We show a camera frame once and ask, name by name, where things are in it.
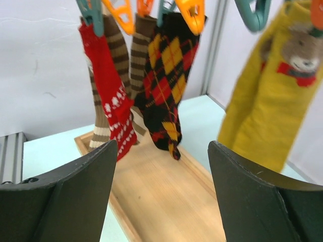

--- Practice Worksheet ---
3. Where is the orange peg right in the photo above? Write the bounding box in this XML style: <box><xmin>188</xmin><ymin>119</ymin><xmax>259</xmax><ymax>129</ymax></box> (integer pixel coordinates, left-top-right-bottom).
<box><xmin>310</xmin><ymin>0</ymin><xmax>323</xmax><ymax>28</ymax></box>

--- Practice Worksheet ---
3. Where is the black argyle sock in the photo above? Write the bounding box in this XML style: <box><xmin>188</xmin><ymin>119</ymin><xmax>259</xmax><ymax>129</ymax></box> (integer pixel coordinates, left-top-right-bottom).
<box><xmin>135</xmin><ymin>12</ymin><xmax>200</xmax><ymax>160</ymax></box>

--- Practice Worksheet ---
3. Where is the teal peg right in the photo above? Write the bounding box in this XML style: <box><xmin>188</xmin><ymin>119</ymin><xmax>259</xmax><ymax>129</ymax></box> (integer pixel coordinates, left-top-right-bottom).
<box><xmin>235</xmin><ymin>0</ymin><xmax>271</xmax><ymax>33</ymax></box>

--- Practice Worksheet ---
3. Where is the brown striped hanging sock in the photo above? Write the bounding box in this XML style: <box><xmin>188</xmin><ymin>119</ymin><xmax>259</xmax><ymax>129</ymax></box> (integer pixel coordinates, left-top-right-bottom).
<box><xmin>79</xmin><ymin>15</ymin><xmax>136</xmax><ymax>155</ymax></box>
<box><xmin>130</xmin><ymin>13</ymin><xmax>156</xmax><ymax>144</ymax></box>

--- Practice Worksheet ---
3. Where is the wooden clothes rack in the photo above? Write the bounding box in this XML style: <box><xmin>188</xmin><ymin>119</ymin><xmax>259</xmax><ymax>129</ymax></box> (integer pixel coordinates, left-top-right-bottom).
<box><xmin>74</xmin><ymin>131</ymin><xmax>228</xmax><ymax>242</ymax></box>

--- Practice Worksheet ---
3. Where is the orange peg on loop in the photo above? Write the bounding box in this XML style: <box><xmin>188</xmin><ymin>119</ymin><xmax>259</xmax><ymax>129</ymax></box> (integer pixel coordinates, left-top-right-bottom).
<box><xmin>137</xmin><ymin>0</ymin><xmax>154</xmax><ymax>17</ymax></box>

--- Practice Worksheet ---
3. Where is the teal peg far side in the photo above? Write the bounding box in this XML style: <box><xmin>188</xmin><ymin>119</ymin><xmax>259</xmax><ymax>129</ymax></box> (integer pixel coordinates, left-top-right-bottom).
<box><xmin>156</xmin><ymin>0</ymin><xmax>176</xmax><ymax>27</ymax></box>

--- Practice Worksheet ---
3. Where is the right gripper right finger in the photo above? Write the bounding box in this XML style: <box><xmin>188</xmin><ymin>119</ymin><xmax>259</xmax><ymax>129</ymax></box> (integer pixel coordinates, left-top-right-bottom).
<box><xmin>208</xmin><ymin>141</ymin><xmax>322</xmax><ymax>242</ymax></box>

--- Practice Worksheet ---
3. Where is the yellow-orange peg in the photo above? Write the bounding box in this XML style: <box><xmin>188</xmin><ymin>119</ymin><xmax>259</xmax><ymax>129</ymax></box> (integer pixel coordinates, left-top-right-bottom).
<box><xmin>175</xmin><ymin>0</ymin><xmax>205</xmax><ymax>35</ymax></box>

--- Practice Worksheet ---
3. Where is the orange clothes peg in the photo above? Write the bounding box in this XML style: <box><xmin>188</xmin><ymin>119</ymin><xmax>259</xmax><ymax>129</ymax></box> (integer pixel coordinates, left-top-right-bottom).
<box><xmin>101</xmin><ymin>0</ymin><xmax>135</xmax><ymax>35</ymax></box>

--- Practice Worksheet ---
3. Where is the teal clothes peg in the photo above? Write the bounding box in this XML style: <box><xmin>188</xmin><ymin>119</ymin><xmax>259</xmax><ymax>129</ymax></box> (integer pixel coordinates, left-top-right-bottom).
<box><xmin>76</xmin><ymin>0</ymin><xmax>104</xmax><ymax>37</ymax></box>

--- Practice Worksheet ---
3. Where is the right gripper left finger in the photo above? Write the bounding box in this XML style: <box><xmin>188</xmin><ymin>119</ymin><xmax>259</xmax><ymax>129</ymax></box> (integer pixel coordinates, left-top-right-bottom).
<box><xmin>1</xmin><ymin>140</ymin><xmax>117</xmax><ymax>242</ymax></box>

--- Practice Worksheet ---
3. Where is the red patterned sock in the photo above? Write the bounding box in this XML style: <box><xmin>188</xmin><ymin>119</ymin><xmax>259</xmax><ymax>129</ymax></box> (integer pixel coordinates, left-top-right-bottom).
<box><xmin>79</xmin><ymin>21</ymin><xmax>137</xmax><ymax>160</ymax></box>

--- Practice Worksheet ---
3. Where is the mustard yellow sock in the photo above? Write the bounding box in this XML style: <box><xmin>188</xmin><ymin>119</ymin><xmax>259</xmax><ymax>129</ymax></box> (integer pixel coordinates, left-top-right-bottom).
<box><xmin>218</xmin><ymin>1</ymin><xmax>322</xmax><ymax>172</ymax></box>

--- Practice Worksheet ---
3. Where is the aluminium frame rail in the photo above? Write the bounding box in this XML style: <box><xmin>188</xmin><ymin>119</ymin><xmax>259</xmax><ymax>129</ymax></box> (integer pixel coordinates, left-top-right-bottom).
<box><xmin>0</xmin><ymin>132</ymin><xmax>26</xmax><ymax>184</ymax></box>

